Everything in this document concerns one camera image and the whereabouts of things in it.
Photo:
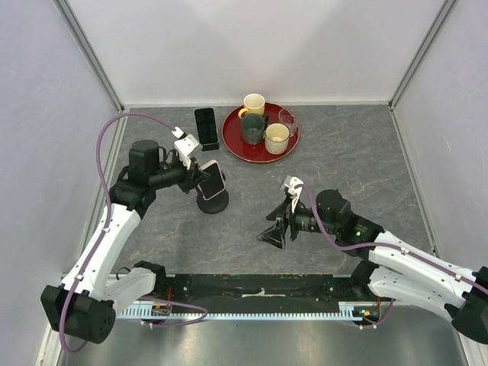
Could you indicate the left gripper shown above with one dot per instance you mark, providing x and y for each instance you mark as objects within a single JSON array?
[{"x": 194, "y": 176}]

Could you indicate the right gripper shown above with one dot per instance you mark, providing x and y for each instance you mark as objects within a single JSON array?
[{"x": 274, "y": 235}]

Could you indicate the pink case smartphone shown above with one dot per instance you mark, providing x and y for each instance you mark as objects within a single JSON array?
[{"x": 213, "y": 182}]

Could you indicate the black round suction base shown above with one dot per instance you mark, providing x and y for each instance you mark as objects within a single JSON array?
[{"x": 215, "y": 205}]

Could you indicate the white case smartphone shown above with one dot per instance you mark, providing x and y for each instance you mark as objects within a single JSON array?
[{"x": 206, "y": 125}]

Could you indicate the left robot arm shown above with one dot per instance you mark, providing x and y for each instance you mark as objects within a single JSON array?
[{"x": 83, "y": 305}]

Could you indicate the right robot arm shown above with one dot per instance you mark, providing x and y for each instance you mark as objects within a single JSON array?
[{"x": 389, "y": 268}]

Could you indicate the dark green mug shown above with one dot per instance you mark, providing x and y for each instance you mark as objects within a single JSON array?
[{"x": 253, "y": 129}]

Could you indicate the red round tray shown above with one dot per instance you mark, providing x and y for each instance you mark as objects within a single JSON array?
[{"x": 232, "y": 138}]

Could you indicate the cream faceted cup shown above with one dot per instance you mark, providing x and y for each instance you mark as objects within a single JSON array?
[{"x": 276, "y": 138}]

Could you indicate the yellow mug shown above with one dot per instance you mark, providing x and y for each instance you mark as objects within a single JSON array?
[{"x": 252, "y": 104}]

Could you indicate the clear drinking glass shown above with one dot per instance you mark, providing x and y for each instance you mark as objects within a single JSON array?
[{"x": 286, "y": 118}]

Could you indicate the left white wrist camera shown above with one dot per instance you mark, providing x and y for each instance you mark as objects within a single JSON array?
[{"x": 187, "y": 146}]

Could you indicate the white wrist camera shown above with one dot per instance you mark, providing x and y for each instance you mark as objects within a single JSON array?
[
  {"x": 293, "y": 186},
  {"x": 187, "y": 146}
]

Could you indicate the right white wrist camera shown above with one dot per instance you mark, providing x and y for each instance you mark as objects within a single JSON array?
[{"x": 293, "y": 186}]

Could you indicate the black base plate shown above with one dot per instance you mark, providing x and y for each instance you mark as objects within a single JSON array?
[{"x": 263, "y": 293}]

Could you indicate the grey slotted cable duct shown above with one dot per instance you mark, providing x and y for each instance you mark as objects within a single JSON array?
[{"x": 144, "y": 310}]

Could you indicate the left aluminium frame post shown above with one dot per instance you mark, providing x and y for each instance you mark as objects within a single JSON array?
[{"x": 76, "y": 29}]

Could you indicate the aluminium frame post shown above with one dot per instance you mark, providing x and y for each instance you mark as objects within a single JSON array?
[
  {"x": 76, "y": 29},
  {"x": 422, "y": 51}
]

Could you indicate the right aluminium frame post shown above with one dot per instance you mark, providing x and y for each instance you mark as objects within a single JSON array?
[{"x": 422, "y": 51}]

